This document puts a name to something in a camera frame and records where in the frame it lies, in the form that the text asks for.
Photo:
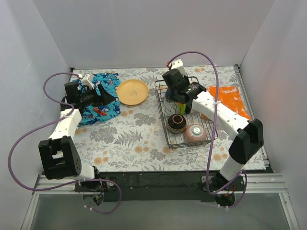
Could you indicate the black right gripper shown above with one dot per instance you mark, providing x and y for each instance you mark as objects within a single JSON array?
[{"x": 179, "y": 98}]

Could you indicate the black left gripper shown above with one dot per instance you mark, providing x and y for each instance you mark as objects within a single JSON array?
[{"x": 101, "y": 93}]

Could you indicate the dark blue mug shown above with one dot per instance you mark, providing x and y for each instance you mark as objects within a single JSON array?
[{"x": 168, "y": 94}]

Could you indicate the lime green round plate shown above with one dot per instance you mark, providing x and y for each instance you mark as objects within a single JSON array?
[{"x": 182, "y": 108}]

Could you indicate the yellow round plate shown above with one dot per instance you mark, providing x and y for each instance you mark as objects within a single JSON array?
[{"x": 132, "y": 92}]

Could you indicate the dark brown patterned bowl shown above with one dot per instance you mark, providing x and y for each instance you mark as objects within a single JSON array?
[{"x": 176, "y": 124}]

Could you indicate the pink patterned bowl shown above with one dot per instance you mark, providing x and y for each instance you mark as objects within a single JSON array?
[{"x": 195, "y": 133}]

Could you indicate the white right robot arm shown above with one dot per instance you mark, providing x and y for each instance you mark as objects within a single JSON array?
[{"x": 247, "y": 135}]

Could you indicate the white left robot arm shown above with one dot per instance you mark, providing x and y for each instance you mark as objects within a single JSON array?
[{"x": 58, "y": 153}]

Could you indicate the blue shark print cloth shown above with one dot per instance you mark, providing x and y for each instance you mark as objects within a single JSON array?
[{"x": 108, "y": 104}]

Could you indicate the orange white folded cloth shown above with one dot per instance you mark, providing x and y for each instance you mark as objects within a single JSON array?
[{"x": 231, "y": 98}]

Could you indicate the floral patterned table mat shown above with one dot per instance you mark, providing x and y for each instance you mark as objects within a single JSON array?
[{"x": 135, "y": 140}]

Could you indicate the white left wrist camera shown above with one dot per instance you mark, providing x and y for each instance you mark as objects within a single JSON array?
[{"x": 87, "y": 80}]

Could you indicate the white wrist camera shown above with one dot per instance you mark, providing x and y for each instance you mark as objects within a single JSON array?
[
  {"x": 87, "y": 80},
  {"x": 176, "y": 64}
]

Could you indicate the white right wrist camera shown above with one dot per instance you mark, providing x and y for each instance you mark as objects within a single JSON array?
[{"x": 176, "y": 64}]

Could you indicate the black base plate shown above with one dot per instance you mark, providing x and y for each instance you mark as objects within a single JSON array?
[{"x": 175, "y": 185}]

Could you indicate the aluminium frame rail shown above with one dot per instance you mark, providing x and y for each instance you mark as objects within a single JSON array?
[{"x": 256, "y": 183}]

